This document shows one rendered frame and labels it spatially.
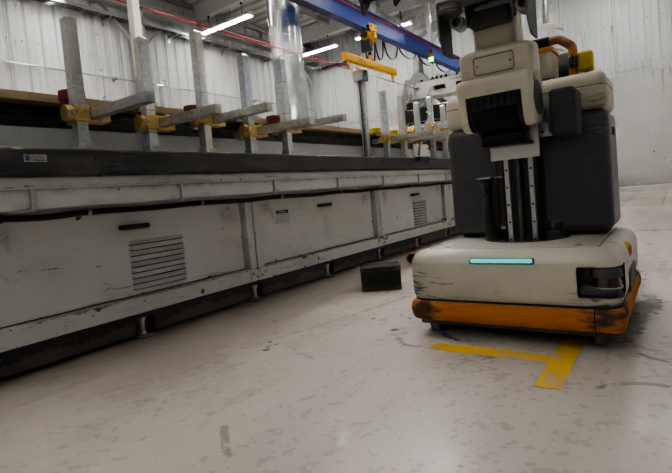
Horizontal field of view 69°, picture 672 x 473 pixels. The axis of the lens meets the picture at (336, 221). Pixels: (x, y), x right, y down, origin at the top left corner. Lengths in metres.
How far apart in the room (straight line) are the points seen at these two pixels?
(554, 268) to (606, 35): 10.98
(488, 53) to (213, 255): 1.44
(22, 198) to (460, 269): 1.30
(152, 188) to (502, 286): 1.22
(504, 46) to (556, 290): 0.73
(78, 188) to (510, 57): 1.38
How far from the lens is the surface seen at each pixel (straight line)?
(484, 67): 1.64
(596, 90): 1.81
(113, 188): 1.78
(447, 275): 1.60
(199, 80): 2.05
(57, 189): 1.69
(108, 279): 2.02
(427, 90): 6.53
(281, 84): 2.41
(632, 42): 12.25
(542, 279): 1.52
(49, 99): 1.89
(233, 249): 2.40
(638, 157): 11.95
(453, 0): 1.61
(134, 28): 3.18
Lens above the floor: 0.49
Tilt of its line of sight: 3 degrees down
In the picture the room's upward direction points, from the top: 5 degrees counter-clockwise
